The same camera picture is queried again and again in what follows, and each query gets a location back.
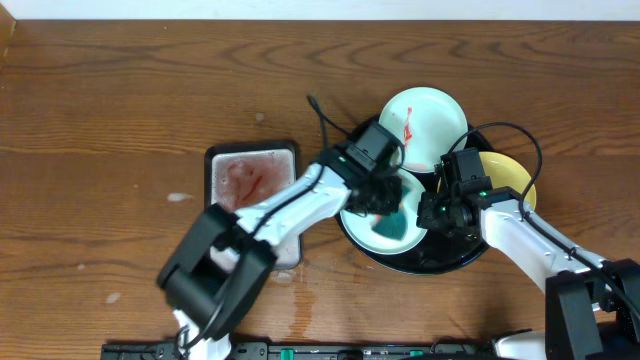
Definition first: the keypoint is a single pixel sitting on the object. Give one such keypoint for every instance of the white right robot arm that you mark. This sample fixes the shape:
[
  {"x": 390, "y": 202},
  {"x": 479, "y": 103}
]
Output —
[{"x": 591, "y": 303}]

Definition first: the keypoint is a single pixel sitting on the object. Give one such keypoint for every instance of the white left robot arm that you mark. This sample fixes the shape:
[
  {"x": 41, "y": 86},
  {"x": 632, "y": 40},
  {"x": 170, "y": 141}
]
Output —
[{"x": 216, "y": 273}]

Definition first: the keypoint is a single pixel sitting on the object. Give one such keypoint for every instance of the mint plate with long stain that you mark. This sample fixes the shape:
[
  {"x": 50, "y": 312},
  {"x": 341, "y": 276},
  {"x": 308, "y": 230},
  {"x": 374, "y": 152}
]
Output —
[{"x": 427, "y": 121}]

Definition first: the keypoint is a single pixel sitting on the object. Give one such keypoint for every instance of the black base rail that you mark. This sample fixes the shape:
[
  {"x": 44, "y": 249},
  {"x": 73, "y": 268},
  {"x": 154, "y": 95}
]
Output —
[{"x": 264, "y": 351}]

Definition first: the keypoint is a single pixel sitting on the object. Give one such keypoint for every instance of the black rectangular soapy tray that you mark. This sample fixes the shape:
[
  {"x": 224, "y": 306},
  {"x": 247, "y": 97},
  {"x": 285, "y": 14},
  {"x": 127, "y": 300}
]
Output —
[{"x": 244, "y": 174}]

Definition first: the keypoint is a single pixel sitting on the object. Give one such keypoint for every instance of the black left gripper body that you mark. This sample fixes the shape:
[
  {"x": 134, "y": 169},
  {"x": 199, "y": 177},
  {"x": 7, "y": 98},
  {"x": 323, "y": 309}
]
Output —
[{"x": 385, "y": 200}]

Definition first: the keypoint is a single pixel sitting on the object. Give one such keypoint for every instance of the green and yellow sponge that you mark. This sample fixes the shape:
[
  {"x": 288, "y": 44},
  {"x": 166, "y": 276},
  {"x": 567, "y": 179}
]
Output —
[{"x": 390, "y": 219}]

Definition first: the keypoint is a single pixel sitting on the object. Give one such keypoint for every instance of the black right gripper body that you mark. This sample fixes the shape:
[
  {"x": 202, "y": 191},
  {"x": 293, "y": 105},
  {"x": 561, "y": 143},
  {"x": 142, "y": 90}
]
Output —
[{"x": 438, "y": 214}]

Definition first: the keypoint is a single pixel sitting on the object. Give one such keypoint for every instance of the yellow plate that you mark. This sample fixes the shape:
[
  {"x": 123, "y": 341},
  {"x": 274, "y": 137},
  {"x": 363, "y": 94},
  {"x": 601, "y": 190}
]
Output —
[{"x": 504, "y": 171}]

